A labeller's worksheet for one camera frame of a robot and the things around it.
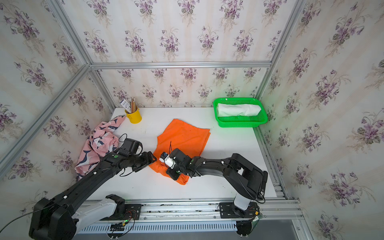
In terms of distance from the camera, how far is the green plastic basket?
1.09 m

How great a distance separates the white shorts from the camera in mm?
1111

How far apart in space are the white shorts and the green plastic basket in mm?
13
